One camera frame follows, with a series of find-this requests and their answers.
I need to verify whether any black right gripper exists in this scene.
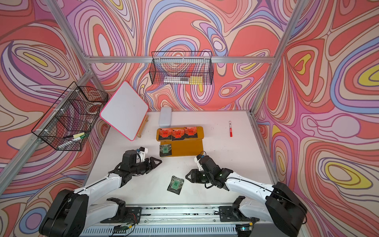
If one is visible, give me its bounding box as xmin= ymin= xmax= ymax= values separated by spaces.
xmin=186 ymin=169 xmax=214 ymax=183

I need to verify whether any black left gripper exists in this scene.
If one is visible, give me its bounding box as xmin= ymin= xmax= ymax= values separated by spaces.
xmin=129 ymin=156 xmax=161 ymax=176

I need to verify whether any green tea bag large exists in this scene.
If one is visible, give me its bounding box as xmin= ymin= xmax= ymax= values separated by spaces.
xmin=159 ymin=144 xmax=172 ymax=157

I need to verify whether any green tea bag small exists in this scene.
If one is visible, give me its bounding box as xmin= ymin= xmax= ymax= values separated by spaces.
xmin=167 ymin=176 xmax=184 ymax=195

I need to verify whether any red tea bag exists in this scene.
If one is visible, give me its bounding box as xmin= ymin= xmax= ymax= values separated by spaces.
xmin=158 ymin=128 xmax=172 ymax=141
xmin=184 ymin=126 xmax=198 ymax=138
xmin=171 ymin=128 xmax=185 ymax=141

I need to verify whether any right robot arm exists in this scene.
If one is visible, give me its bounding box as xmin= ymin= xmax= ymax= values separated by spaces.
xmin=186 ymin=155 xmax=308 ymax=237

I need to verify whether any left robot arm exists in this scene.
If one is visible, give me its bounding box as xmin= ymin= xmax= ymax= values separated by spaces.
xmin=38 ymin=147 xmax=162 ymax=237

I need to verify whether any yellow wooden two-tier shelf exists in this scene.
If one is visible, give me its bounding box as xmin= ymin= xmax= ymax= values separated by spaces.
xmin=156 ymin=126 xmax=204 ymax=157

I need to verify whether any wooden whiteboard stand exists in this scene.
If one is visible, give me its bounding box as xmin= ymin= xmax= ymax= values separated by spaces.
xmin=137 ymin=115 xmax=149 ymax=138

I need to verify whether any white plastic box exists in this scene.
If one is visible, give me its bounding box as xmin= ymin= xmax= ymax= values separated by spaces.
xmin=159 ymin=107 xmax=172 ymax=128

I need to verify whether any red whiteboard marker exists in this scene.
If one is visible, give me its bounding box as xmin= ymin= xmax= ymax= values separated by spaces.
xmin=229 ymin=121 xmax=233 ymax=137

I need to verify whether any pink-framed whiteboard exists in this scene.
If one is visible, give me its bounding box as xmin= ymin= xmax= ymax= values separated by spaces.
xmin=100 ymin=82 xmax=149 ymax=141

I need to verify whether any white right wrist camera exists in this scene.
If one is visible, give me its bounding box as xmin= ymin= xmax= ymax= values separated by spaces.
xmin=194 ymin=154 xmax=205 ymax=171

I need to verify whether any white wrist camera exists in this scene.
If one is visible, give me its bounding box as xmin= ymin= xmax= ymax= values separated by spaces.
xmin=136 ymin=147 xmax=148 ymax=163
xmin=194 ymin=154 xmax=205 ymax=171

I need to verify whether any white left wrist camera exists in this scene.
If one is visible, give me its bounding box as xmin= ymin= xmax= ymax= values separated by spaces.
xmin=136 ymin=147 xmax=148 ymax=163

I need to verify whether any black wire basket left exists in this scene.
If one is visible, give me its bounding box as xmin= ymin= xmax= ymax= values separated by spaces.
xmin=32 ymin=82 xmax=109 ymax=151

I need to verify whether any black wire basket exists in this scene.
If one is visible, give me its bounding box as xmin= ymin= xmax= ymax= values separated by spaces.
xmin=149 ymin=50 xmax=214 ymax=86
xmin=32 ymin=82 xmax=109 ymax=151

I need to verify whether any black wire basket back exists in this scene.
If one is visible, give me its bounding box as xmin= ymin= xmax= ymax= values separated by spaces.
xmin=149 ymin=50 xmax=214 ymax=86

